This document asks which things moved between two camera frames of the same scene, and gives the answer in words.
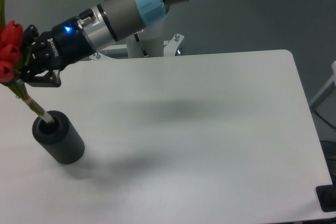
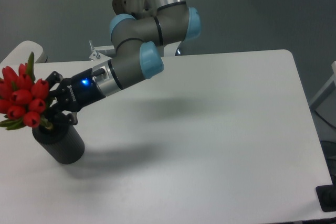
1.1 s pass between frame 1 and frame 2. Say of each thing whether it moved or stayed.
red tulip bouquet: moved
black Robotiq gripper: moved
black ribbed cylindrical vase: stayed
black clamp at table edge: stayed
